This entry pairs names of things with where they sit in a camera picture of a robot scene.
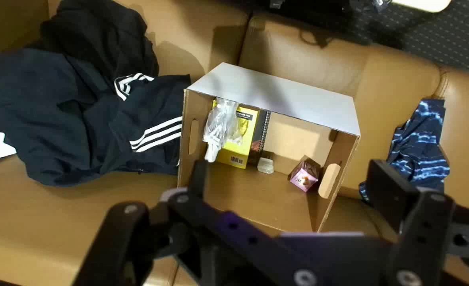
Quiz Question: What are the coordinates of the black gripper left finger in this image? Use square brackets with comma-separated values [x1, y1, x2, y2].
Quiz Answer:
[73, 157, 278, 286]

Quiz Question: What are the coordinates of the small white cup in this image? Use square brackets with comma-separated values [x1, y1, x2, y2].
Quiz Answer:
[256, 156, 277, 175]

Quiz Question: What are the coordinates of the clear plastic bag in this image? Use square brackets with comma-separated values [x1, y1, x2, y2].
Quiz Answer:
[202, 97, 243, 164]

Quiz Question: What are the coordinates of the white oval object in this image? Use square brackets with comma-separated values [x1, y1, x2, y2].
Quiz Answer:
[391, 0, 453, 14]

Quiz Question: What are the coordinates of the dark navy striped jacket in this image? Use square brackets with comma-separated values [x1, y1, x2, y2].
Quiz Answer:
[0, 48, 193, 187]

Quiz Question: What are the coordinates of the cardboard box with white flap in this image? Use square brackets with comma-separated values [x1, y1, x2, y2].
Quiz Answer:
[175, 24, 363, 235]

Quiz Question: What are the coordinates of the black bag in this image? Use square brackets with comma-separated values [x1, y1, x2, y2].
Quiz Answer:
[264, 0, 355, 46]

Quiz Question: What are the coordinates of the yellow carton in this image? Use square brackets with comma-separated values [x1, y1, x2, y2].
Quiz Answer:
[212, 102, 264, 171]

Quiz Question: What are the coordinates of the black cloth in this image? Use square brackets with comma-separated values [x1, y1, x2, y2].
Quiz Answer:
[40, 0, 161, 81]

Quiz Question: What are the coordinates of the tan leather sofa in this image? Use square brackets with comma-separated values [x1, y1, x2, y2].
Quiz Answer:
[0, 0, 469, 286]

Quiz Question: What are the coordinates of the blue patterned cloth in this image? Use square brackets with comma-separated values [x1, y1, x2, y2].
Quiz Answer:
[358, 97, 452, 205]

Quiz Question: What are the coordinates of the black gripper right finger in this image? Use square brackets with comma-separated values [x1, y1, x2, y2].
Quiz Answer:
[364, 157, 469, 286]

